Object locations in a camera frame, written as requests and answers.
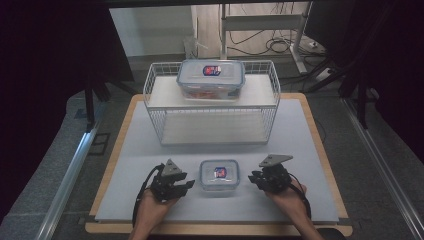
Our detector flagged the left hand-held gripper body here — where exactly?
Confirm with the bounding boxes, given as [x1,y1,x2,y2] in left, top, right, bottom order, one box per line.
[150,158,188,203]

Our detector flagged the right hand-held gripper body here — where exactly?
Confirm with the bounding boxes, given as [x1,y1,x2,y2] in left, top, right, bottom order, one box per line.
[258,153,294,195]

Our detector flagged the small clear food container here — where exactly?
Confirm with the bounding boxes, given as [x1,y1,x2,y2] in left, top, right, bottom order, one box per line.
[199,159,241,194]

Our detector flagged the white wire shelf rack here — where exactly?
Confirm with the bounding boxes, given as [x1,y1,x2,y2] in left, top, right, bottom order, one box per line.
[143,60,282,147]

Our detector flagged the large clear food container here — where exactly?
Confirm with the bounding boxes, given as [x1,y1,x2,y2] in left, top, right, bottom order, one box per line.
[176,59,247,101]

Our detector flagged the person's right hand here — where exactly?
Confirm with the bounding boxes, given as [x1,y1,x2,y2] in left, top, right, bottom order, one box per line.
[264,179,309,221]

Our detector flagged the person's left hand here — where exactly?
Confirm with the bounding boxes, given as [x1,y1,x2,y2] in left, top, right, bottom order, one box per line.
[134,189,179,233]

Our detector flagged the light grey table mat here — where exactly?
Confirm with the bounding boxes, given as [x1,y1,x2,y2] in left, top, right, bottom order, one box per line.
[94,98,340,224]

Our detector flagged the dark floor socket cover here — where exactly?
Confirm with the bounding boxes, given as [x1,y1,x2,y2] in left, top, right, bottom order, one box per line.
[88,132,111,156]

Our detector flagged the black stand legs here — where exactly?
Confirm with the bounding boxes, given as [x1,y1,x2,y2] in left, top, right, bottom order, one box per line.
[83,75,138,133]
[301,56,372,130]

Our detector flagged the white power strip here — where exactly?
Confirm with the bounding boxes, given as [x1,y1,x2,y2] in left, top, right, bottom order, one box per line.
[314,68,333,83]

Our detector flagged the right hand-held gripper cable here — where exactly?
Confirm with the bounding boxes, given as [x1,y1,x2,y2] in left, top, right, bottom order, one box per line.
[288,173,313,221]

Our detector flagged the aluminium floor rail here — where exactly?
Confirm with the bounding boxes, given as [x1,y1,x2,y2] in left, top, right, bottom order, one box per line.
[343,98,424,239]
[34,128,100,240]

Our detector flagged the tangle of black floor cables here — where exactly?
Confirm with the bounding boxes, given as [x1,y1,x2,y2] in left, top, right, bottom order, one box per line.
[228,29,326,58]

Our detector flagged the white metal desk frame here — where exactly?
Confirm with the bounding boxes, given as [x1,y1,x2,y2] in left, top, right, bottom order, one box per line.
[219,1,309,74]

